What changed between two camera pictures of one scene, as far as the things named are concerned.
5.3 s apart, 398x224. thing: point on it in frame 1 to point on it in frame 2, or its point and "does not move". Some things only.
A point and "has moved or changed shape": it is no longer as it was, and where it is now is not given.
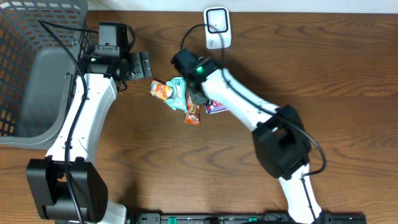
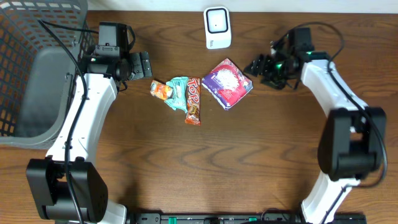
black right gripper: x=196 y=98 to x=267 y=79
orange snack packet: x=160 y=90 does not move
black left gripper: x=145 y=65 does not move
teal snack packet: x=178 y=100 does not move
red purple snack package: x=212 y=107 has moved or changed shape
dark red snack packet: x=192 y=117 does not move
